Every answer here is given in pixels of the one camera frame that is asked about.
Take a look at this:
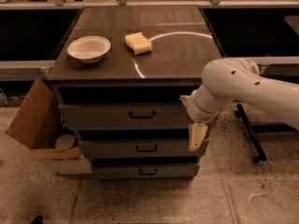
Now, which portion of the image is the grey top drawer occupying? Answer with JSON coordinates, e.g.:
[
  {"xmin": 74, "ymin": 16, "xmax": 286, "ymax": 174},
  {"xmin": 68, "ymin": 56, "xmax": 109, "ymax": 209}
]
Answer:
[{"xmin": 59, "ymin": 104, "xmax": 192, "ymax": 131}]

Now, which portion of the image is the grey drawer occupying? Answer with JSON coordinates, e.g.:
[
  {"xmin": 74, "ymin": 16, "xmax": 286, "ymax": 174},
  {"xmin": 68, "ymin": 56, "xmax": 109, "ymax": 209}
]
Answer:
[
  {"xmin": 92, "ymin": 162, "xmax": 199, "ymax": 180},
  {"xmin": 78, "ymin": 139, "xmax": 208, "ymax": 159},
  {"xmin": 59, "ymin": 104, "xmax": 192, "ymax": 131}
]

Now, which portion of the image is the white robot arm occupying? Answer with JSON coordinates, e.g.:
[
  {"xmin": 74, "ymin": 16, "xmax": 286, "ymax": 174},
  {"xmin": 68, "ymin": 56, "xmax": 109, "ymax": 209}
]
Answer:
[{"xmin": 179, "ymin": 58, "xmax": 299, "ymax": 151}]

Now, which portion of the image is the grey wooden drawer cabinet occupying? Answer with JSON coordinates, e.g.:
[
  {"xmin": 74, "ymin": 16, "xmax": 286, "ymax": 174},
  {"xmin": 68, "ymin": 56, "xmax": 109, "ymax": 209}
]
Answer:
[{"xmin": 48, "ymin": 6, "xmax": 221, "ymax": 167}]

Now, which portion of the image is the grey bottom drawer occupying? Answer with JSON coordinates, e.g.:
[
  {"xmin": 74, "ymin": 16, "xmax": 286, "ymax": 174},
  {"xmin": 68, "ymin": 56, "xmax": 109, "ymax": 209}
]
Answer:
[{"xmin": 92, "ymin": 162, "xmax": 199, "ymax": 180}]

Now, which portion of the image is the grey middle drawer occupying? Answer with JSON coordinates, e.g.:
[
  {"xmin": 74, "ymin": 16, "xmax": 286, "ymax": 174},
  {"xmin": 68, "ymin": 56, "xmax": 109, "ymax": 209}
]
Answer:
[{"xmin": 78, "ymin": 139, "xmax": 208, "ymax": 159}]

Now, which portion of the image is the black wheeled base bar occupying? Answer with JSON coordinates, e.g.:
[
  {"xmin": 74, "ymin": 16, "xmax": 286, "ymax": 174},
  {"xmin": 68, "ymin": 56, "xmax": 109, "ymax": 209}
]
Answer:
[{"xmin": 235, "ymin": 104, "xmax": 267, "ymax": 163}]

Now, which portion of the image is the yellow sponge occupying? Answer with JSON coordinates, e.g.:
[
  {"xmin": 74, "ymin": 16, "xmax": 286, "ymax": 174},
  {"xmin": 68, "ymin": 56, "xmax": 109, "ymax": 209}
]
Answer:
[{"xmin": 125, "ymin": 32, "xmax": 152, "ymax": 55}]

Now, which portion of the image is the white cup in box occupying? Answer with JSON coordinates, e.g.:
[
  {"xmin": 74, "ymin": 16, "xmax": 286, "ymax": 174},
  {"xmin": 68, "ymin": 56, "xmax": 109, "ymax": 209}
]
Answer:
[{"xmin": 55, "ymin": 134, "xmax": 75, "ymax": 149}]

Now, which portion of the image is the white bowl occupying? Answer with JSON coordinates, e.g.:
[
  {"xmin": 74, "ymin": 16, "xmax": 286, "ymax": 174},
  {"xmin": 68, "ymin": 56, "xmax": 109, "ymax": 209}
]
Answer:
[{"xmin": 67, "ymin": 35, "xmax": 111, "ymax": 63}]

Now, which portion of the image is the brown cardboard box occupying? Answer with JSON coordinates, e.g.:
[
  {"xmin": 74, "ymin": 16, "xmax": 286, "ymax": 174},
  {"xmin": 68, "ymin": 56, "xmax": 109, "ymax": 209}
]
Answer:
[{"xmin": 6, "ymin": 78, "xmax": 92, "ymax": 175}]

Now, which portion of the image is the black object on floor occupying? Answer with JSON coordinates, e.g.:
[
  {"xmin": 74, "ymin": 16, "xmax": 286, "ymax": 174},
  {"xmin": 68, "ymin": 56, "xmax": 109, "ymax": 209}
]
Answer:
[{"xmin": 30, "ymin": 216, "xmax": 43, "ymax": 224}]

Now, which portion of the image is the metal frame rail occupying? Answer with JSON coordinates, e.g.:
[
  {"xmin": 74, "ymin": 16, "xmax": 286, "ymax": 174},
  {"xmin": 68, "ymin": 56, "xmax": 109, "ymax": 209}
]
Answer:
[{"xmin": 0, "ymin": 60, "xmax": 54, "ymax": 81}]

